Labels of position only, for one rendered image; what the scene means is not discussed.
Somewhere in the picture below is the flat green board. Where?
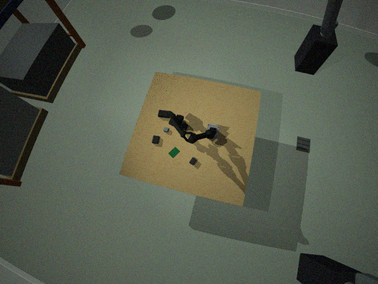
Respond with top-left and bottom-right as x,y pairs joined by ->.
168,147 -> 179,158

